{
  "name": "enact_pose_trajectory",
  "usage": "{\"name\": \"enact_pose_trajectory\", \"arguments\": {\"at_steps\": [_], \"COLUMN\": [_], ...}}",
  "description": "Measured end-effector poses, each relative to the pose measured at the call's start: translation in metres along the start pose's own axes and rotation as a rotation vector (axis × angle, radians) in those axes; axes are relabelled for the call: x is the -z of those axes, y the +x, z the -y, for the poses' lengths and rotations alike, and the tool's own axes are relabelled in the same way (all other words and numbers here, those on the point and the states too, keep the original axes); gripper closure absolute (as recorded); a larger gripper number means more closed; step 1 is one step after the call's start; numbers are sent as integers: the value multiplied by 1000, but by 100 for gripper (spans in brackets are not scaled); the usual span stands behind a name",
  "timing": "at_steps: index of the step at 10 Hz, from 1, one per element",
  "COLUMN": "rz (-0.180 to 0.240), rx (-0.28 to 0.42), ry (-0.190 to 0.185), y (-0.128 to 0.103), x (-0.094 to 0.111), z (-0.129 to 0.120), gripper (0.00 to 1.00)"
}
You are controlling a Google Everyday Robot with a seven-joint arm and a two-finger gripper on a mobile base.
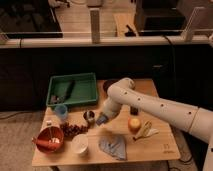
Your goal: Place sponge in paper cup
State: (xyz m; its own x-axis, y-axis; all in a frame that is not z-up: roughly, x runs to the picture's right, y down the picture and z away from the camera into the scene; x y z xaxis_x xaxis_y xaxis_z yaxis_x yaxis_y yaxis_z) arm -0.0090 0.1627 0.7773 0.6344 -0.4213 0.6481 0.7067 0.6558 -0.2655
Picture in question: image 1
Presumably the small metal cup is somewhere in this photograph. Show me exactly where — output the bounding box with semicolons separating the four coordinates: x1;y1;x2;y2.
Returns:
83;110;95;124

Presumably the blue plastic cup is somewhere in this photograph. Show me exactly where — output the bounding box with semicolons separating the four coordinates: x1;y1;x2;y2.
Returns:
54;104;68;120

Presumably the blue sponge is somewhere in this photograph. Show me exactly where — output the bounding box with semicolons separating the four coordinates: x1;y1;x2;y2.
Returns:
96;115;108;126

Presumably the bunch of dark grapes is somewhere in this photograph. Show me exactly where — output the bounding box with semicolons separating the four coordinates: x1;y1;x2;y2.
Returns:
60;123;88;137

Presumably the red yellow apple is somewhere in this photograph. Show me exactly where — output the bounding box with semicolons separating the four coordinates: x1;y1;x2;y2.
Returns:
128;118;141;132

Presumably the dark small jar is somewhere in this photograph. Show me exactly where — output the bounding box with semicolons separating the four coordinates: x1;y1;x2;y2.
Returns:
130;107;139;116

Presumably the white paper cup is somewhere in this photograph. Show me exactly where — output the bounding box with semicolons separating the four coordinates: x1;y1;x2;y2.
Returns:
71;134;88;156

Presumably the blue grey cloth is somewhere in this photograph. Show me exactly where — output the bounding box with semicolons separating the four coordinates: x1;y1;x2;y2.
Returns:
98;135;127;161

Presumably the red bowl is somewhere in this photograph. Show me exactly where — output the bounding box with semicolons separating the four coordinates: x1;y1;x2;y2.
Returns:
33;126;64;154

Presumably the dark purple bowl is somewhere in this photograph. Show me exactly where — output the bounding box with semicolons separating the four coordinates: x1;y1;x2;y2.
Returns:
103;79;118;93

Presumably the dark brush in tray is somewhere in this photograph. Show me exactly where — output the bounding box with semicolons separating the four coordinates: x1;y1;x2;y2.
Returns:
50;80;75;104

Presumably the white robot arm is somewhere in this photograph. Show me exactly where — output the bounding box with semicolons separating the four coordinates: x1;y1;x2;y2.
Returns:
96;78;213;171

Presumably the orange carrot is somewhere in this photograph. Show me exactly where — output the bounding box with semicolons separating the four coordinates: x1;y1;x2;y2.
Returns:
32;138;60;150

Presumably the green plastic tray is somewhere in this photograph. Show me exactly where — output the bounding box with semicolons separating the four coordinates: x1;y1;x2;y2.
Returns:
46;73;99;108

